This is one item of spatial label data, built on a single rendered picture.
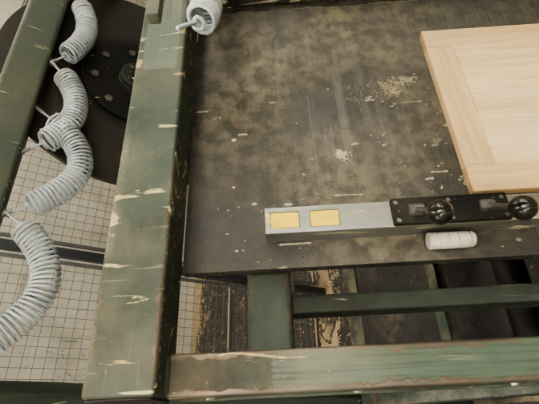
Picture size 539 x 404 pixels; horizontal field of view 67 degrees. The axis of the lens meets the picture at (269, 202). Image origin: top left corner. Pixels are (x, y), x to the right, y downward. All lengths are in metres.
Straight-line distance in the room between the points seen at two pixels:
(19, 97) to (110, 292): 0.76
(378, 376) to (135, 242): 0.41
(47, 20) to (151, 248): 0.99
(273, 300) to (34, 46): 1.03
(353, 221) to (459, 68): 0.47
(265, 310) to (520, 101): 0.68
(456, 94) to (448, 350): 0.53
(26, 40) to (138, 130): 0.70
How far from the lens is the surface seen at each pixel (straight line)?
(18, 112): 1.27
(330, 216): 0.72
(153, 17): 0.75
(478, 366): 0.68
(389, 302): 0.78
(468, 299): 0.82
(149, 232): 0.67
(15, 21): 1.57
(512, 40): 1.14
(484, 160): 0.88
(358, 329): 1.82
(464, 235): 0.77
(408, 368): 0.65
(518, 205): 0.68
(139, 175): 0.73
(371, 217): 0.73
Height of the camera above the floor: 2.03
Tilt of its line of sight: 28 degrees down
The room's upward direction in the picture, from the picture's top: 75 degrees counter-clockwise
